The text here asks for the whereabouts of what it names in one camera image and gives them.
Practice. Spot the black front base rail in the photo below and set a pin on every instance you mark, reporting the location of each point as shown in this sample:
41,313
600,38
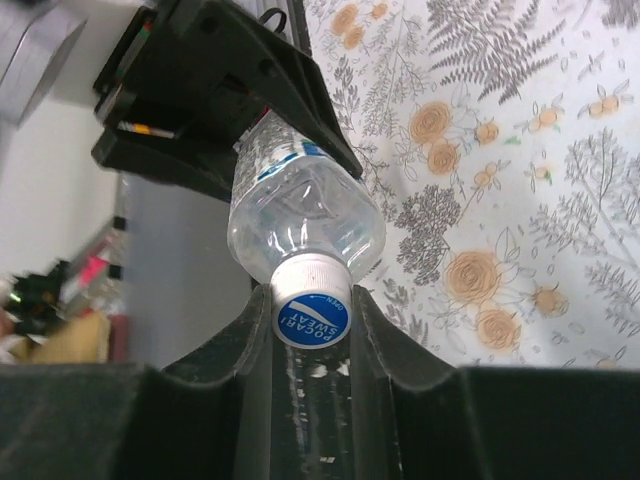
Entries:
332,416

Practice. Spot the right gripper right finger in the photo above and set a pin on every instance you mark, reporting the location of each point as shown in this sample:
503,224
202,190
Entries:
416,417

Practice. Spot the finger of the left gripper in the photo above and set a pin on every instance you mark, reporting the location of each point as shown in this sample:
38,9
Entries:
198,166
290,75

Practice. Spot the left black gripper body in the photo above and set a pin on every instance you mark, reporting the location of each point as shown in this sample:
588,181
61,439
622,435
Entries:
176,73

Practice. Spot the floral tablecloth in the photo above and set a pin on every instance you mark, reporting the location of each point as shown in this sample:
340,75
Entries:
500,140

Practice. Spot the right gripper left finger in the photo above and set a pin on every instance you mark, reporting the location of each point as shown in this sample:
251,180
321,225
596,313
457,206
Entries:
206,416

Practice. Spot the clear bottle blue label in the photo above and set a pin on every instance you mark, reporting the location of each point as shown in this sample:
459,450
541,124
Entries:
289,197

